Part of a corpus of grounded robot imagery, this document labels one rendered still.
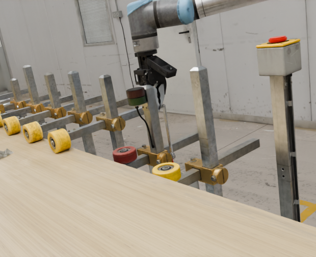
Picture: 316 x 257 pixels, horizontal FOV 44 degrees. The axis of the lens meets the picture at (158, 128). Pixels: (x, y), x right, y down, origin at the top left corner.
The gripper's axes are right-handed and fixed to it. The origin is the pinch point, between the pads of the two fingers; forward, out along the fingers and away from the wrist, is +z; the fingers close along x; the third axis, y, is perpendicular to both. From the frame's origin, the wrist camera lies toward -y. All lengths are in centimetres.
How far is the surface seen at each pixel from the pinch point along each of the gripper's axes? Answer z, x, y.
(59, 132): 3.4, 29.9, 22.2
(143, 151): 13.9, 10.2, 0.3
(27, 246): 11, 65, -30
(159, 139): 9.3, 7.6, -6.5
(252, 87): 61, -256, 156
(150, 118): 0.9, 9.5, -6.0
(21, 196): 11, 55, -2
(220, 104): 82, -254, 203
